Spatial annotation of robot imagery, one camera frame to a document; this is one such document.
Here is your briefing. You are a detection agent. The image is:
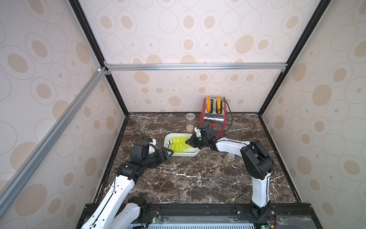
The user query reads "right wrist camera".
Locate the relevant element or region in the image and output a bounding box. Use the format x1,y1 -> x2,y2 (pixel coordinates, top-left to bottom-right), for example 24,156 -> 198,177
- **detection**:
194,124 -> 215,140

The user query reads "silver aluminium crossbar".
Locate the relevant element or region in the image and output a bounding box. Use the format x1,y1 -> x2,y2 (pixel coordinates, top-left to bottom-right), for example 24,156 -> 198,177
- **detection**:
1,67 -> 107,218
107,63 -> 287,71

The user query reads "black corner frame post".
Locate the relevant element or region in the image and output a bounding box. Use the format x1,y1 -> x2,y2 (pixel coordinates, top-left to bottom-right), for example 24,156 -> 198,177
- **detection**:
68,0 -> 129,116
258,0 -> 331,118

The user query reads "green shuttlecock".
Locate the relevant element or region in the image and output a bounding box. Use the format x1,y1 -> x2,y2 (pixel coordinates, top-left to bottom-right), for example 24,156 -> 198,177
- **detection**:
169,136 -> 190,145
168,143 -> 193,153

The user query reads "clear jar with white lid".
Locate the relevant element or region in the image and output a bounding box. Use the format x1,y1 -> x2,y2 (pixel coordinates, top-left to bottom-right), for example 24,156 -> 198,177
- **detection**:
185,113 -> 195,133

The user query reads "black toaster power cable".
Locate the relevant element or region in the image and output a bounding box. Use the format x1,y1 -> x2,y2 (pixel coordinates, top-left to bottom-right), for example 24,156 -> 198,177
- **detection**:
223,97 -> 234,132

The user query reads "small jar with grey lid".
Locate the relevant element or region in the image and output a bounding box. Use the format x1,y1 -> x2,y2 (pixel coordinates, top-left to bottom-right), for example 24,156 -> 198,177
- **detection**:
223,153 -> 235,168

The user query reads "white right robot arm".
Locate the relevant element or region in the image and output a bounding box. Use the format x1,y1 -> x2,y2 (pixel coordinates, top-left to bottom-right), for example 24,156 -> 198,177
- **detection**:
186,134 -> 274,220

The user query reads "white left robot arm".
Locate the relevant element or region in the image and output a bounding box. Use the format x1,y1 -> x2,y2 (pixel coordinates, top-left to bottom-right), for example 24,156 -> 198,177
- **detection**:
82,144 -> 174,229

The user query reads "silver aluminium crossbar left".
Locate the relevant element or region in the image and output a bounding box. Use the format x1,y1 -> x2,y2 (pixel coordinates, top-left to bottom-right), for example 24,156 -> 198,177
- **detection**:
1,67 -> 107,218

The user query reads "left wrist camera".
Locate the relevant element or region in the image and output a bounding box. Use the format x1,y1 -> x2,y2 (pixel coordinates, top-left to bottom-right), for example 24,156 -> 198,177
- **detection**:
131,138 -> 156,164

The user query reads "red silver toaster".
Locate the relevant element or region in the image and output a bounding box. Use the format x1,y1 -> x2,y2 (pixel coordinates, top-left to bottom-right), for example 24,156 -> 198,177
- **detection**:
200,96 -> 228,136

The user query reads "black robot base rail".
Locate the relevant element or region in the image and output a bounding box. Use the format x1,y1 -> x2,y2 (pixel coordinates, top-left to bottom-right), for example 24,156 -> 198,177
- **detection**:
129,198 -> 322,229

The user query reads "black corner frame post right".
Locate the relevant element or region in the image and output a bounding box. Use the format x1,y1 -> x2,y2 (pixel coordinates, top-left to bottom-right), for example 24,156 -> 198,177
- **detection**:
258,0 -> 331,118

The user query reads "black corner frame post left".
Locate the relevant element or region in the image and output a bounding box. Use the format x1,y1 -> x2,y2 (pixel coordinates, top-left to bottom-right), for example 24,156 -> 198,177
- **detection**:
68,0 -> 129,116

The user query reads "silver aluminium crossbar back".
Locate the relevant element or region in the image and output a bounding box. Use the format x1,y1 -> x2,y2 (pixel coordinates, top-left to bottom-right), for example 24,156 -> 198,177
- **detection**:
107,63 -> 287,71

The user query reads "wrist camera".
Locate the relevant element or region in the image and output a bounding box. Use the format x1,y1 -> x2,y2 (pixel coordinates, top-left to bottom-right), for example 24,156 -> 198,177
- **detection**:
194,124 -> 215,140
131,138 -> 156,164

